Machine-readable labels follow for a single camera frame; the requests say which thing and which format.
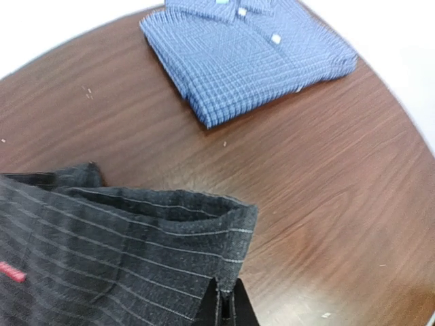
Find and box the light blue checked folded shirt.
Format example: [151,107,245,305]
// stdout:
[139,1,358,128]

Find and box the black pinstriped long sleeve shirt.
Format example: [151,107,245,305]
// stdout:
[1,162,258,325]

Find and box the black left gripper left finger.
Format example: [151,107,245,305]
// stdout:
[192,278,223,326]

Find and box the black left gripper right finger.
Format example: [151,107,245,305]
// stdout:
[227,278,260,326]

